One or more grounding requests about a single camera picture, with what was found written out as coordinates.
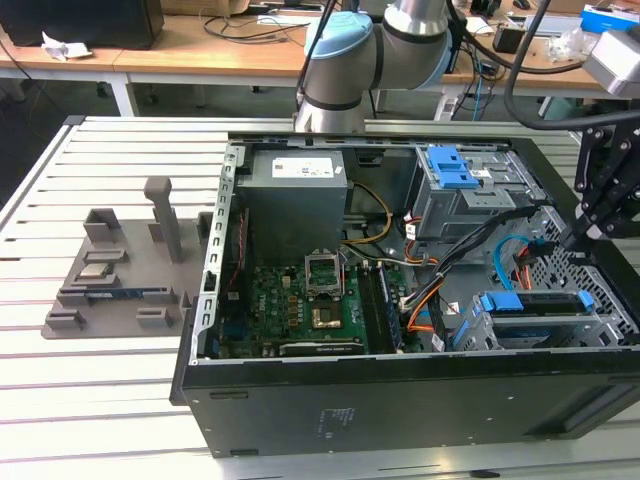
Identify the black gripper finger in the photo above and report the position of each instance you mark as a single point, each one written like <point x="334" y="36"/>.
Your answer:
<point x="582" y="170"/>
<point x="627" y="210"/>

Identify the hard disk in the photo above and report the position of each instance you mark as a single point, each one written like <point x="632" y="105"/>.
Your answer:
<point x="505" y="302"/>

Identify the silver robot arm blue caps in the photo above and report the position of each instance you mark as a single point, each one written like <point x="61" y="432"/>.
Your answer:
<point x="350" y="65"/>

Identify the grey metal disk bay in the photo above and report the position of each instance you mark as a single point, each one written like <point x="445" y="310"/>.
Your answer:
<point x="607" y="332"/>

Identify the clear plastic bags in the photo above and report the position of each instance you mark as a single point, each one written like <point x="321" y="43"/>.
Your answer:
<point x="565" y="47"/>

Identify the blue drive cage latch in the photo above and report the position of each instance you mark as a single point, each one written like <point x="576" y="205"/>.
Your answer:
<point x="450" y="175"/>

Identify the grey metal drive cage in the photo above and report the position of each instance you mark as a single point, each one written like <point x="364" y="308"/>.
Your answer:
<point x="440" y="215"/>

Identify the small black box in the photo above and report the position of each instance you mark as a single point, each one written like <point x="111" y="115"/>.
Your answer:
<point x="507" y="40"/>

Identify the white power strip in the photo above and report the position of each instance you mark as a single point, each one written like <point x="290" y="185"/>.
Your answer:
<point x="445" y="109"/>

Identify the blue cardboard box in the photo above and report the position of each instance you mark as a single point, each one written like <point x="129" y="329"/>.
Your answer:
<point x="595" y="17"/>

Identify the RAM stick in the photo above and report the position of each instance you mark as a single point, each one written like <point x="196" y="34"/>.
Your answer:
<point x="391" y="310"/>

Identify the black RAM slot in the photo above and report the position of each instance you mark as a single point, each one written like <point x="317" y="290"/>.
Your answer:
<point x="376" y="310"/>
<point x="368" y="310"/>
<point x="383" y="310"/>

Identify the grey power supply unit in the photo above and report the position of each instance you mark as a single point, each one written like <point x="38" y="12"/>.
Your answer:
<point x="290" y="210"/>

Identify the CPU socket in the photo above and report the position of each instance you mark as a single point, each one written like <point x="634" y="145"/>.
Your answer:
<point x="326" y="319"/>

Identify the black open PC case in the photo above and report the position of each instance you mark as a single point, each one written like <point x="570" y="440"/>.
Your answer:
<point x="400" y="415"/>

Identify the black graphics card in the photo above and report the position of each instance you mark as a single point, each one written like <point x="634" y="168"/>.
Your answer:
<point x="325" y="348"/>

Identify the green motherboard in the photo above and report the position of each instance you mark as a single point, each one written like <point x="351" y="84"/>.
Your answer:
<point x="280" y="300"/>

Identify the long wooden desk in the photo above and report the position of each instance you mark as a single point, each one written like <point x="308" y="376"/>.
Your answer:
<point x="200" y="55"/>

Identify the brown cardboard box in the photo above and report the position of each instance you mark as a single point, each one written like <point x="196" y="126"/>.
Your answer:
<point x="200" y="6"/>

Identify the grey parts rack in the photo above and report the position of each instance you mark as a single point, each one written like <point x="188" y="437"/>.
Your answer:
<point x="130" y="280"/>

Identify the silver CPU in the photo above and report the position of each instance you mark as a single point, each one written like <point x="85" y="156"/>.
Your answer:
<point x="94" y="271"/>

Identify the crumpled white paper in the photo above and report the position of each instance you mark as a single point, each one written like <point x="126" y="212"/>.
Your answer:
<point x="67" y="47"/>

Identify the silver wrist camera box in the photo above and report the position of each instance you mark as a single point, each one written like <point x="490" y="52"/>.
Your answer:
<point x="615" y="65"/>

